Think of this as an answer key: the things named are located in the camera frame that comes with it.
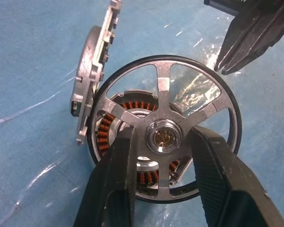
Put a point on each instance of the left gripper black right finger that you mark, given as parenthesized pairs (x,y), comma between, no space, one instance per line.
(222,189)

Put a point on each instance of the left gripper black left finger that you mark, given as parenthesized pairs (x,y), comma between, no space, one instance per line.
(113,189)

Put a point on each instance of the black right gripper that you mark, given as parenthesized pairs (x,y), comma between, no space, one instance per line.
(222,4)

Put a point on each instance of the silver spoked motor rotor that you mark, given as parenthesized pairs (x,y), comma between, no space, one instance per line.
(163,99)

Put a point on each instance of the copper-wound motor stator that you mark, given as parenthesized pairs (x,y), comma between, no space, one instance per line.
(104,132)

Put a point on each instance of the silver motor end cover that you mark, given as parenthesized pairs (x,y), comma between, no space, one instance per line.
(85,71)

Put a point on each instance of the blue foam sheet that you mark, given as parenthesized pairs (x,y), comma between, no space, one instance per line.
(26,71)

